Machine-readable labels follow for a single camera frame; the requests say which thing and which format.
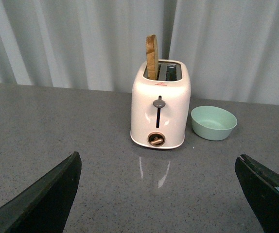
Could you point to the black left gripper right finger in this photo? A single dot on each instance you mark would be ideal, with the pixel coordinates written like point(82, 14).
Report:
point(260, 186)

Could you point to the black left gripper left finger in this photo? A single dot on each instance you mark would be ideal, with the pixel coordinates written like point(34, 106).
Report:
point(44, 207)

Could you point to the mint green bowl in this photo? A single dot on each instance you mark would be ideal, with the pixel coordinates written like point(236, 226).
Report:
point(212, 123)

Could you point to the white two-slot toaster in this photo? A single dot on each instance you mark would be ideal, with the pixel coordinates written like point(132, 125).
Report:
point(159, 109)

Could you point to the grey pleated curtain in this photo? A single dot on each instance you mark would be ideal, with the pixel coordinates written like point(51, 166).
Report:
point(230, 47)

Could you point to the toasted bread slice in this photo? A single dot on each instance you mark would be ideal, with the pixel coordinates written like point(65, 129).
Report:
point(152, 56)

